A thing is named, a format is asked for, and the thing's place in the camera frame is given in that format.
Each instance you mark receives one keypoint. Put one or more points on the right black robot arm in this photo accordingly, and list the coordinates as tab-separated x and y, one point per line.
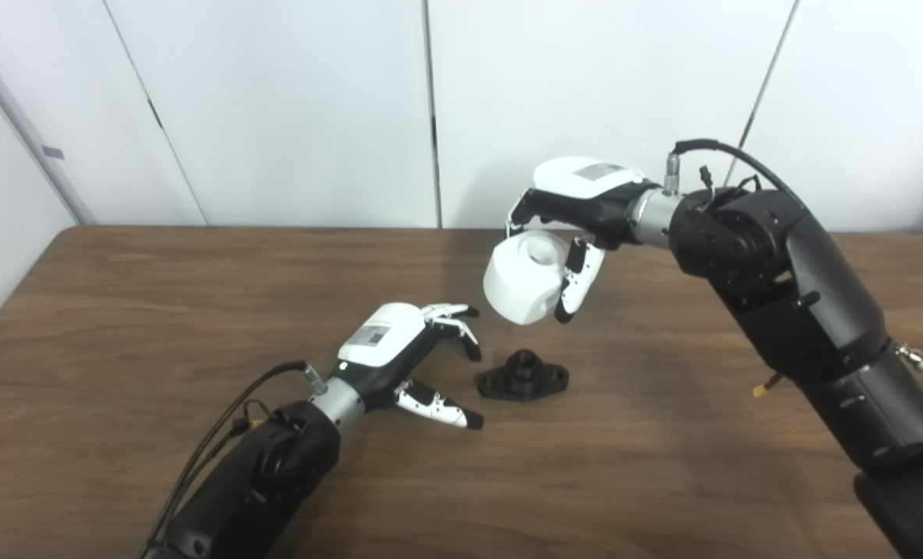
779	272

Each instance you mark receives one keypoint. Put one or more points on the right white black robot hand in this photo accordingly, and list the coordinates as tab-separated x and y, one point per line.
585	194

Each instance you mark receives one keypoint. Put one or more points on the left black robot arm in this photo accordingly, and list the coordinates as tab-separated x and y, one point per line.
267	481

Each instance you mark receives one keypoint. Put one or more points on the round white piece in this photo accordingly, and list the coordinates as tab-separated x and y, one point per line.
519	283

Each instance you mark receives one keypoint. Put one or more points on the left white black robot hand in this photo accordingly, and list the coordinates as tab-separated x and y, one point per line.
379	341

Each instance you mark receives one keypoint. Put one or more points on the black flanged holder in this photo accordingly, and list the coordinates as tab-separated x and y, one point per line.
519	379

